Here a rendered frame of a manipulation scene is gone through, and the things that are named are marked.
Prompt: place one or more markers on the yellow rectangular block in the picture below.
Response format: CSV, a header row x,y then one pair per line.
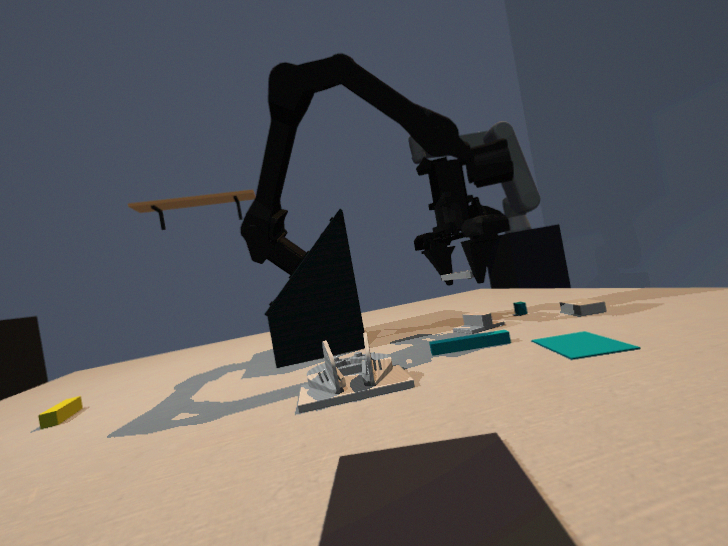
x,y
59,413

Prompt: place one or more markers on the teal flat square plate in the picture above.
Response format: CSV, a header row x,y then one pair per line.
x,y
584,344

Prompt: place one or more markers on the teal long flat bar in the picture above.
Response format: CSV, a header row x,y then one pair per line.
x,y
469,342

